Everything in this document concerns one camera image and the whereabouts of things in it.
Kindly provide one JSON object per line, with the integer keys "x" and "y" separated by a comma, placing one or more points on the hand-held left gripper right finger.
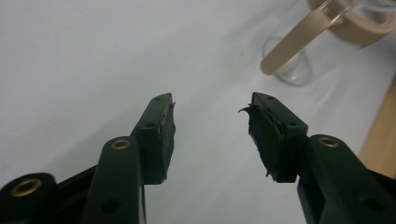
{"x": 299, "y": 155}

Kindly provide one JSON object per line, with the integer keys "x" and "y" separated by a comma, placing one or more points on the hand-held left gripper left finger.
{"x": 146, "y": 146}

